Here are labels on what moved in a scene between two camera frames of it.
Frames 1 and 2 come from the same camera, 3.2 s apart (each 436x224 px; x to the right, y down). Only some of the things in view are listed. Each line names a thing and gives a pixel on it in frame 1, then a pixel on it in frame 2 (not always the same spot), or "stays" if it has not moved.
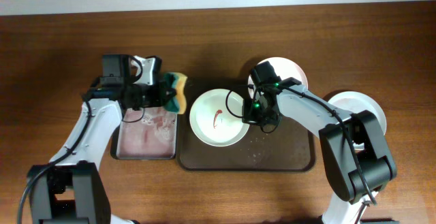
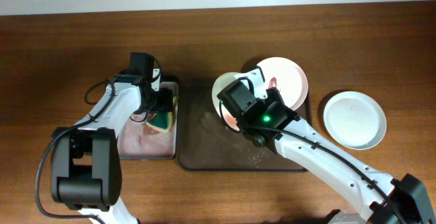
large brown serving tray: x=283 y=147 stays
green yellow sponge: x=177 y=103 to x=163 y=120
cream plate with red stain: x=216 y=118 to x=221 y=82
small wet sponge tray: x=145 y=134 stays
